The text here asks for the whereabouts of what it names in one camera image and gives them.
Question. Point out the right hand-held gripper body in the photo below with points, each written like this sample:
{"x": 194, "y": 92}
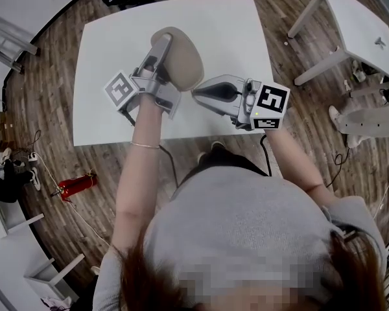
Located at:
{"x": 272, "y": 99}

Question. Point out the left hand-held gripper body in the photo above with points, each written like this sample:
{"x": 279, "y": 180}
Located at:
{"x": 120, "y": 91}

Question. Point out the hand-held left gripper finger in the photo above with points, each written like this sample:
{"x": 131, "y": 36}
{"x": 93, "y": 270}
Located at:
{"x": 160, "y": 53}

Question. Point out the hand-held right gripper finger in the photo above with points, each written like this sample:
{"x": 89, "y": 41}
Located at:
{"x": 227, "y": 78}
{"x": 214, "y": 104}

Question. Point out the beige oval pad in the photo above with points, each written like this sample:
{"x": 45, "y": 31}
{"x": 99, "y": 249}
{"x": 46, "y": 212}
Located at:
{"x": 184, "y": 60}

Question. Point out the person's left forearm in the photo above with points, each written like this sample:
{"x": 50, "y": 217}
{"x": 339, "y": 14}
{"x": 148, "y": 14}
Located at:
{"x": 139, "y": 173}

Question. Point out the person's right forearm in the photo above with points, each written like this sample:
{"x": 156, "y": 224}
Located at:
{"x": 295, "y": 160}

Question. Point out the person's right shoe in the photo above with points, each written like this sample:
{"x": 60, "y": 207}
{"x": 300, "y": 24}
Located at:
{"x": 218, "y": 145}

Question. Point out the person's shoe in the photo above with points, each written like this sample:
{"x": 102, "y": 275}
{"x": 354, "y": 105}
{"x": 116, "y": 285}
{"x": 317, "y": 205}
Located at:
{"x": 201, "y": 156}
{"x": 218, "y": 145}

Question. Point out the white table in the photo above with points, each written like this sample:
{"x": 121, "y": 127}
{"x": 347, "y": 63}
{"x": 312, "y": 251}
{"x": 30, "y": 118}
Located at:
{"x": 0, "y": 219}
{"x": 214, "y": 28}
{"x": 68, "y": 268}
{"x": 353, "y": 21}

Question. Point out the person's left shoe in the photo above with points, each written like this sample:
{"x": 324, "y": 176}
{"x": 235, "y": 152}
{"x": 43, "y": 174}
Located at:
{"x": 201, "y": 156}

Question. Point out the person's black trousers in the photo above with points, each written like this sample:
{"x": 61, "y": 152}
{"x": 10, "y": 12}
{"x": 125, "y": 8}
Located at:
{"x": 227, "y": 160}

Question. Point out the red fire extinguisher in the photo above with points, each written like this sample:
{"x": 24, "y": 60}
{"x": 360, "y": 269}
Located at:
{"x": 74, "y": 185}

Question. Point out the aluminium ladder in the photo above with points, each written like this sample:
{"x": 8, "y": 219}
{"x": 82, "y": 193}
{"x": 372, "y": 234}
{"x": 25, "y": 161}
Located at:
{"x": 16, "y": 36}

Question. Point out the cardboard box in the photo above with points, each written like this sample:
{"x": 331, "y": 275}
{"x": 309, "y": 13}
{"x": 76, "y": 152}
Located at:
{"x": 3, "y": 122}

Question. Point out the person's grey shirt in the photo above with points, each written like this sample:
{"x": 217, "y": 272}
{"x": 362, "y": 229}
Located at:
{"x": 246, "y": 222}

